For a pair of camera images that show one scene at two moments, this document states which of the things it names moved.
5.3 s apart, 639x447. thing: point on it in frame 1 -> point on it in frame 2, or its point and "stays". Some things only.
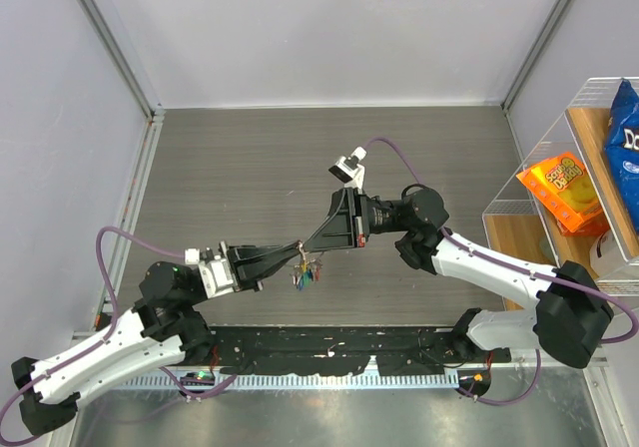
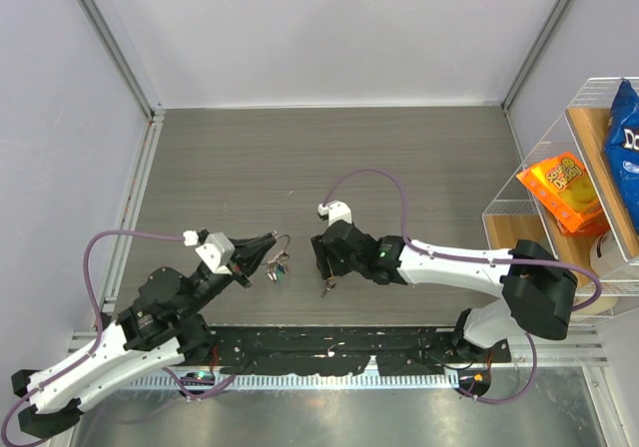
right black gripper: [337, 231] -> [322, 251]
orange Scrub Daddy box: [564, 188] stays
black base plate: [408, 350] stays
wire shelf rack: [576, 201] stays
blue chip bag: [622, 147] stays
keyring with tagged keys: [307, 269] -> [278, 266]
